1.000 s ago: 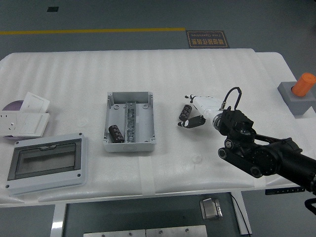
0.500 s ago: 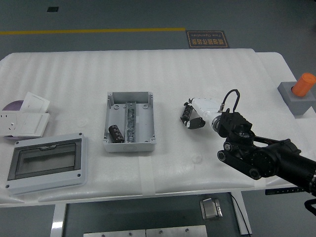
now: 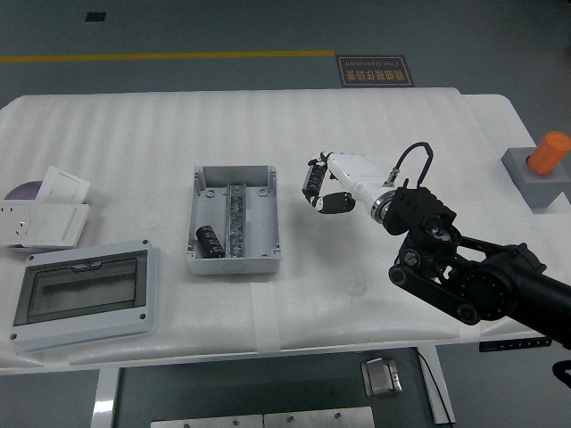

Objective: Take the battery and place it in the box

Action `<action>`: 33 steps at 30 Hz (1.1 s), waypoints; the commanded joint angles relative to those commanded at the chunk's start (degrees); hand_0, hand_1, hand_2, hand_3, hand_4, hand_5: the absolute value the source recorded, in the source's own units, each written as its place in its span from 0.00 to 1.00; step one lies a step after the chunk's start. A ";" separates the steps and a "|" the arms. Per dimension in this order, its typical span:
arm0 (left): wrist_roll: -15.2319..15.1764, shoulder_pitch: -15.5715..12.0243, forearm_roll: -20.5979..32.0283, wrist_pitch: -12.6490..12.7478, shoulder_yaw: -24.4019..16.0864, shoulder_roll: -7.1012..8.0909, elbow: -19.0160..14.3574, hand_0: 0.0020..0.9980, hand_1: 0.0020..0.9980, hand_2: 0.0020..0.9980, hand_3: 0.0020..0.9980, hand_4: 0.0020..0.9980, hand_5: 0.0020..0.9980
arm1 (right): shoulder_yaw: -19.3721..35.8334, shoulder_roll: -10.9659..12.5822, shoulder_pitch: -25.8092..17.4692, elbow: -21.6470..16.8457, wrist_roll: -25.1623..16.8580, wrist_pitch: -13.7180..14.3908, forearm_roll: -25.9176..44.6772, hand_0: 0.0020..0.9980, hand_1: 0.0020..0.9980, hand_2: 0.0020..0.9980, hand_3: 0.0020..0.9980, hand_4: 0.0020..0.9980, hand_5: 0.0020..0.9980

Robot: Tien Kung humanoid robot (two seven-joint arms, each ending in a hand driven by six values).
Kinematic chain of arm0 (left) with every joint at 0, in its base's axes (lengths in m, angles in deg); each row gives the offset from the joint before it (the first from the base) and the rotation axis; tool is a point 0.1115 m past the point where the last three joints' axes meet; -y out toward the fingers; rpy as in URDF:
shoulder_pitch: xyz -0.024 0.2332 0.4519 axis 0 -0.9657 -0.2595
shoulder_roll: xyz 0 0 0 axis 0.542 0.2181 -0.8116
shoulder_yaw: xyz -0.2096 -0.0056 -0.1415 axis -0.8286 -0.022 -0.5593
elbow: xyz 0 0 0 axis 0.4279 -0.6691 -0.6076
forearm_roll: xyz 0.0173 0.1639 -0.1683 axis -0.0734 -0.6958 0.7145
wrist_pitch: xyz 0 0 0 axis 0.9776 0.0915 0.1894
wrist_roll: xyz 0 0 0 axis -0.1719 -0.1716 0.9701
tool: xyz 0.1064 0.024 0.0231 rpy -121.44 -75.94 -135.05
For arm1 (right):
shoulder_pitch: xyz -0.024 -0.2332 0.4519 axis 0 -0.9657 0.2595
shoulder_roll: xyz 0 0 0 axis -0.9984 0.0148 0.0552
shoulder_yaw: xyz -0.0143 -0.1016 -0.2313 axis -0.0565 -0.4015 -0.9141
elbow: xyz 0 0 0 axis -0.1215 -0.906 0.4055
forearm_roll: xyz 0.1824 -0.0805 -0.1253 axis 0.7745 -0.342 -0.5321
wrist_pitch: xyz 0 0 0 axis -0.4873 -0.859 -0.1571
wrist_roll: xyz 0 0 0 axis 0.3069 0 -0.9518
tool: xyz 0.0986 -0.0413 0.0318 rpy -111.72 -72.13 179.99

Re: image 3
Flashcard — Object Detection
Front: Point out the silver metal floor box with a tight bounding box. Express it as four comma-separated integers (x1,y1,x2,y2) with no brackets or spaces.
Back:
360,357,405,399

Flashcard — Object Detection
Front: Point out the purple disc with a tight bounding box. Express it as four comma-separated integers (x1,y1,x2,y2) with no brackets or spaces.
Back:
3,180,45,255

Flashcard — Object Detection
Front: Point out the grey block holder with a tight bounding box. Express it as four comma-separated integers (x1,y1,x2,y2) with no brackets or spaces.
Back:
501,145,571,215

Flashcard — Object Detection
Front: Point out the metal mounting rail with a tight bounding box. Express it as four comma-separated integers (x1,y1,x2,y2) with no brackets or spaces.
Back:
225,183,247,259

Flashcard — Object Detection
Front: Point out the grey distribution box dark cover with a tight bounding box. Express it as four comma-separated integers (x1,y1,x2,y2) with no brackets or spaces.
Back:
8,239,161,354

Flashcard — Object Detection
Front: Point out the dark grey base platform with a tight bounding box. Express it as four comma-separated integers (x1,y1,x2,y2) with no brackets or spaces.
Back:
111,346,436,428

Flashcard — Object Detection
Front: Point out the orange cylinder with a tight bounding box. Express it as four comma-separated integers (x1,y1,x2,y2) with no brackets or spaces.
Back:
528,130,571,176

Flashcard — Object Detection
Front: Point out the white switch panel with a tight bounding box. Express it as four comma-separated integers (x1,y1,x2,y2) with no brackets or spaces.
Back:
36,165,92,205
30,202,92,249

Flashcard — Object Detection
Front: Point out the thin black cable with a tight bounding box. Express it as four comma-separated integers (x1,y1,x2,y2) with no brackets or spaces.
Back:
415,348,451,425

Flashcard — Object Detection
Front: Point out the black cylindrical battery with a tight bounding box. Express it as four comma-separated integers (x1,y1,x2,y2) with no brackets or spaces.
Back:
302,159,329,200
194,225,226,259

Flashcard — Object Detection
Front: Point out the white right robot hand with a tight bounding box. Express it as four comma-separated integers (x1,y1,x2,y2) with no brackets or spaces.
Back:
302,150,393,218

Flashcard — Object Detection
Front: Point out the white foam mat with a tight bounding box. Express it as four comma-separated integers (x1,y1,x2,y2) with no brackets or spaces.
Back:
0,87,561,369

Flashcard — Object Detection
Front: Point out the white table leg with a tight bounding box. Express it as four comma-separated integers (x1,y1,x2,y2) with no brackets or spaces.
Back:
91,367,121,428
417,345,457,425

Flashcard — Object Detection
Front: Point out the white wall socket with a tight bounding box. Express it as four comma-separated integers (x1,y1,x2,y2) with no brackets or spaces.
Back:
0,200,33,247

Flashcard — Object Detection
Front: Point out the grey open junction box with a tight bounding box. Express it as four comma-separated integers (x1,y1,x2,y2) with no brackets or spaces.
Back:
186,165,284,276

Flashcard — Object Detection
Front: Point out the black floor sign orange text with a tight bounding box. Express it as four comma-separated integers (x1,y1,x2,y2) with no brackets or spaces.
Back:
335,54,417,89

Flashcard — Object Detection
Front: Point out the black table control panel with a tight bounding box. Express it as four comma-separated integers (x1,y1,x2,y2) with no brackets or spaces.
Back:
479,337,553,353

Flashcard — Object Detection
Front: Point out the white tape strip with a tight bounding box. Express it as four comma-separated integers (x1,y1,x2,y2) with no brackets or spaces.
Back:
458,324,483,345

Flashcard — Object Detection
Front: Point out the grey metal plate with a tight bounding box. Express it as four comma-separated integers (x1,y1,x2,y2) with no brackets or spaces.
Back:
262,407,376,428
150,414,264,428

